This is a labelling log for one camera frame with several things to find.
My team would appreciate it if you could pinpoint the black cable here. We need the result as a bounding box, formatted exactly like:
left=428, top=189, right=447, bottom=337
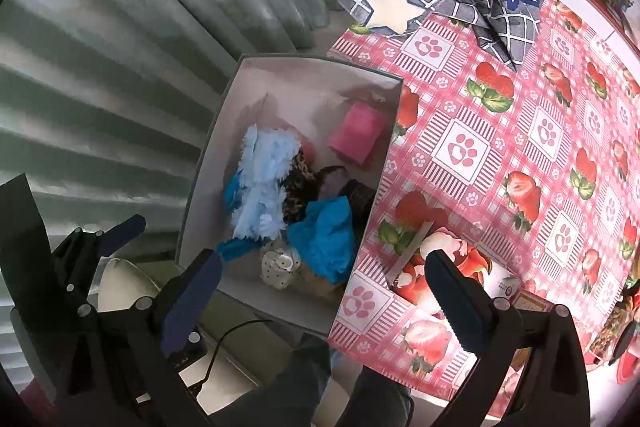
left=197, top=319, right=273, bottom=400

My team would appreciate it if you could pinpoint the light blue fluffy cloth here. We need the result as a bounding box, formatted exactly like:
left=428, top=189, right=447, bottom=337
left=231, top=125, right=301, bottom=240

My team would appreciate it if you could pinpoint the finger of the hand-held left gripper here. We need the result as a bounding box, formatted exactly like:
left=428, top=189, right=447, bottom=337
left=52, top=214, right=147, bottom=293

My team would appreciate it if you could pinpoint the white storage box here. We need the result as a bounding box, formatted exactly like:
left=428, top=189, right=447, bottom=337
left=175, top=53, right=405, bottom=338

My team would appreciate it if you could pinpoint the red round mat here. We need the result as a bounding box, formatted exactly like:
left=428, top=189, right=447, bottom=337
left=616, top=347, right=640, bottom=385

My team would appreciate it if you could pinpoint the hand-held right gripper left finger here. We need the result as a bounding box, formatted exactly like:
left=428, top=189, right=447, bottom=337
left=55, top=248, right=224, bottom=427

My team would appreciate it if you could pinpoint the pink strawberry print tablecloth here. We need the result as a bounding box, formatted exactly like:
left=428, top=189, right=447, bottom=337
left=325, top=0, right=640, bottom=418

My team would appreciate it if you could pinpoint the fox print packet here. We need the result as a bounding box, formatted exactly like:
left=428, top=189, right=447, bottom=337
left=384, top=222, right=521, bottom=323

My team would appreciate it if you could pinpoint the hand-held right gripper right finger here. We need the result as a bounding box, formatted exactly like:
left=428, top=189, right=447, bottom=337
left=424, top=249, right=593, bottom=427

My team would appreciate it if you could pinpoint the leopard print cloth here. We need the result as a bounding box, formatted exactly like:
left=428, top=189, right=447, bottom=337
left=281, top=152, right=321, bottom=223

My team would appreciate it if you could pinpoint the white polka dot satin cloth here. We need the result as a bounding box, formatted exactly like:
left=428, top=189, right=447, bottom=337
left=259, top=246, right=303, bottom=290

